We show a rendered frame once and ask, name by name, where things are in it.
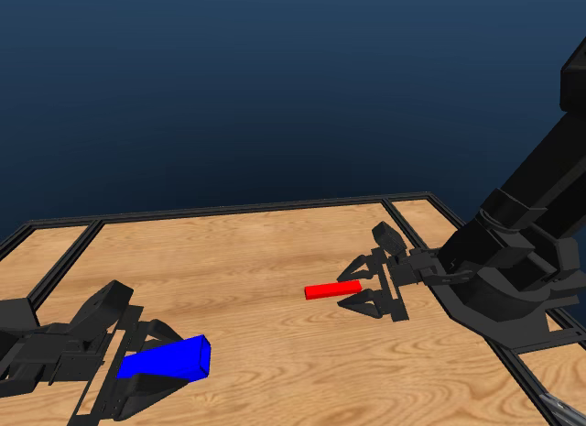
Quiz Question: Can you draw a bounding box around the blue hollow socket block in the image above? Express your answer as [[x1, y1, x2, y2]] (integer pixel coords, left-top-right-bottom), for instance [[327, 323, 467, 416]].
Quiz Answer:
[[116, 333, 212, 382]]

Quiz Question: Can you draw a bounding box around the thin red peg bar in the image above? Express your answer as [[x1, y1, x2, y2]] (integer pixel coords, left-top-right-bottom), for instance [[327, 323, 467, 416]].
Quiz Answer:
[[304, 280, 363, 301]]

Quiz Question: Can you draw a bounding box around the black table frame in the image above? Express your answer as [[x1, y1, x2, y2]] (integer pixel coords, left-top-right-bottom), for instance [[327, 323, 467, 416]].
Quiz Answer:
[[0, 192, 586, 426]]

